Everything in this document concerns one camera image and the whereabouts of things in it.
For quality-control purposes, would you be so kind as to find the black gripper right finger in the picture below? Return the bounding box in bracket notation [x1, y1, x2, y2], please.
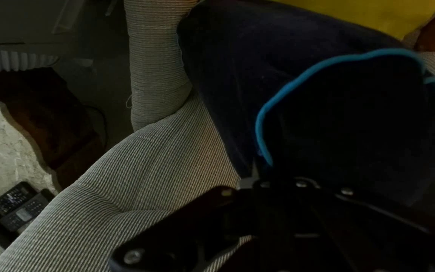
[265, 175, 435, 272]

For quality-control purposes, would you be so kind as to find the yellow pillow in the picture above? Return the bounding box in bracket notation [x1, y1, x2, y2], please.
[271, 0, 435, 42]

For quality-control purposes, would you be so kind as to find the beige fabric armchair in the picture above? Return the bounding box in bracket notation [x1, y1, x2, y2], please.
[0, 0, 435, 272]

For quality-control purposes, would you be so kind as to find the marble top side table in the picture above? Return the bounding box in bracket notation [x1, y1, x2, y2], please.
[0, 66, 109, 264]

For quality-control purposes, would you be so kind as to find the dark navy cloth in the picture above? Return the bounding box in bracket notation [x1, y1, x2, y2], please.
[176, 0, 435, 202]

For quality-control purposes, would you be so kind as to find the white portable air conditioner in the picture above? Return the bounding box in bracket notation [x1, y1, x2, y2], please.
[0, 0, 126, 51]

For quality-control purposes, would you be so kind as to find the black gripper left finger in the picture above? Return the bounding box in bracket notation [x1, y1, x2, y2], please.
[109, 176, 268, 272]

